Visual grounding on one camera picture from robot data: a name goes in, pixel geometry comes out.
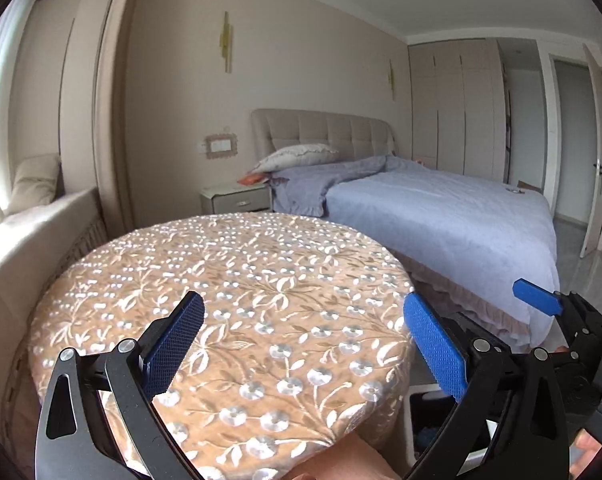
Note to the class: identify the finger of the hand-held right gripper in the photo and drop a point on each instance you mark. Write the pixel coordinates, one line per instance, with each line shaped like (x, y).
(536, 297)

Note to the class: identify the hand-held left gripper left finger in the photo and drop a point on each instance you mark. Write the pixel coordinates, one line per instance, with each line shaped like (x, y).
(176, 345)

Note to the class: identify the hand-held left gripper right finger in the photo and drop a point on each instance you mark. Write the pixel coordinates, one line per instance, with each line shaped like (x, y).
(436, 350)

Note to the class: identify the white square trash bin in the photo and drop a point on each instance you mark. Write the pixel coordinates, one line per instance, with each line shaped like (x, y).
(426, 388)

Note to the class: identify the person's right hand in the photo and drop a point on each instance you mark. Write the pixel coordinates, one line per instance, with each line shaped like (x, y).
(587, 455)

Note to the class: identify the bed with ruffled cover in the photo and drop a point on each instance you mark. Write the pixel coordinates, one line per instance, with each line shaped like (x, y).
(456, 225)

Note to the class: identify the small grey object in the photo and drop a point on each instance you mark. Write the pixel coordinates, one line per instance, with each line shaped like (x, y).
(516, 190)

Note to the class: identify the beige floral lace tablecloth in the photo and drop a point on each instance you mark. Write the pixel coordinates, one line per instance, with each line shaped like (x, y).
(281, 285)

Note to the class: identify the beige nightstand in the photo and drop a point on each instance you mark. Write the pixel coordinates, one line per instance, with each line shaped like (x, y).
(236, 201)

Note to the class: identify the white door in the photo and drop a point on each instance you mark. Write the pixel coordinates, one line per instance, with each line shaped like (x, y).
(598, 135)

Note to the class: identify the white window seat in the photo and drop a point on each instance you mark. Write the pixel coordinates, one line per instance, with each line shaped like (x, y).
(31, 240)

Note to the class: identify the orange item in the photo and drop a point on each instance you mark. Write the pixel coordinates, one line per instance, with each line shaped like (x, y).
(253, 179)

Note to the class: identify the beige wardrobe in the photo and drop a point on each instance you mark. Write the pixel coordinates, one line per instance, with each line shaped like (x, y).
(451, 110)

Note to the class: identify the grey-purple ruffled blanket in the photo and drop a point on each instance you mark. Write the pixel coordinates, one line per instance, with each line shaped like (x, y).
(306, 185)

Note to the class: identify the beige seat cushion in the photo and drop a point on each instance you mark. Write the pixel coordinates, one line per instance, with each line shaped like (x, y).
(36, 182)

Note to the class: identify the floral ruffled pillow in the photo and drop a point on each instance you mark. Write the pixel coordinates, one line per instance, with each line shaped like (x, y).
(296, 157)

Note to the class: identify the beige tufted headboard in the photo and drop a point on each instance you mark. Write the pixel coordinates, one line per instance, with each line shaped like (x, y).
(326, 130)

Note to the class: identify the framed wall switch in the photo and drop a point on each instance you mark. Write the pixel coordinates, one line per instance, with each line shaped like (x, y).
(221, 146)

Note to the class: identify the gold wall lamp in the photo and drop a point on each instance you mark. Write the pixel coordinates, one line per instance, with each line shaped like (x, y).
(391, 80)
(227, 42)

